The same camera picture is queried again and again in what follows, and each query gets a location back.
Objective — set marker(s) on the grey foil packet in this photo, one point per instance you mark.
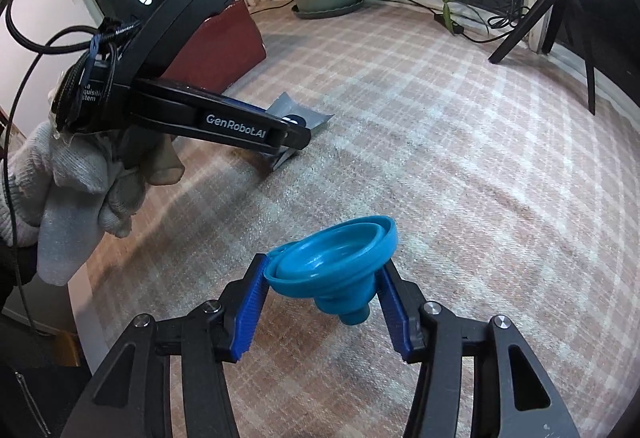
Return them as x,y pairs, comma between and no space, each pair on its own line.
312,117

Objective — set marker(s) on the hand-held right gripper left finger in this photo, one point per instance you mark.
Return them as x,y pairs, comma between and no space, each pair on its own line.
250,313

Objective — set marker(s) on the person's black jacket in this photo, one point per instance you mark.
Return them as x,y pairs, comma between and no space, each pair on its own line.
30,393

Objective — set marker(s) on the person's left hand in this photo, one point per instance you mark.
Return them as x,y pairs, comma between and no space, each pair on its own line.
75,167

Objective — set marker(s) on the dark red storage box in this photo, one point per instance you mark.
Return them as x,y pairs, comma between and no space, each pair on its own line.
225,42

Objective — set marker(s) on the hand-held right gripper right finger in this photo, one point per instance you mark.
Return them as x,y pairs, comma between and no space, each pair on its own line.
395,318

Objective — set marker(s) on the person's left forearm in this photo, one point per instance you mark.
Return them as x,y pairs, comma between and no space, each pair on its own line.
15,283

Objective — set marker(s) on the blue collapsible funnel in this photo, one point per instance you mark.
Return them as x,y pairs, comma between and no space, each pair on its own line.
330,263

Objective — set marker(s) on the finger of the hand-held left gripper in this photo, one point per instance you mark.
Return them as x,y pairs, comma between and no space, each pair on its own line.
245,104
295,137

